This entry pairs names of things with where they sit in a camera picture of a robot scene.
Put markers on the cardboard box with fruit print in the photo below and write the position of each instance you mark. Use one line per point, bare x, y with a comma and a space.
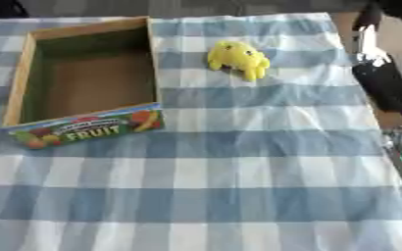
95, 83

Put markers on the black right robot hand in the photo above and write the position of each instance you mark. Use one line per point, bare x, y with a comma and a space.
382, 83

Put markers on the yellow soft toy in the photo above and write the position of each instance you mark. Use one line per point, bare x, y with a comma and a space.
239, 59

